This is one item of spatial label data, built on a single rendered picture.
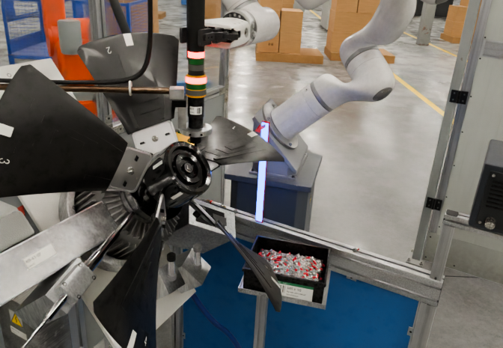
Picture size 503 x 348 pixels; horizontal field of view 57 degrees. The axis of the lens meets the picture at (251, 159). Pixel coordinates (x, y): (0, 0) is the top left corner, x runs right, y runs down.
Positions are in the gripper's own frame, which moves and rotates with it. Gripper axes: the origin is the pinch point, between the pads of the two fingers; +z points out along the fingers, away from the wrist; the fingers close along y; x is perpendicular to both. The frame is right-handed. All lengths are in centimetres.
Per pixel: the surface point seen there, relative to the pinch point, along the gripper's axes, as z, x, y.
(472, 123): -179, -56, -49
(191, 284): 5, -57, -3
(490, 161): -30, -23, -58
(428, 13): -1108, -69, 120
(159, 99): 2.4, -14.2, 7.7
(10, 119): 35.0, -11.0, 11.4
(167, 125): 4.1, -18.9, 4.4
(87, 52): 6.4, -5.7, 24.0
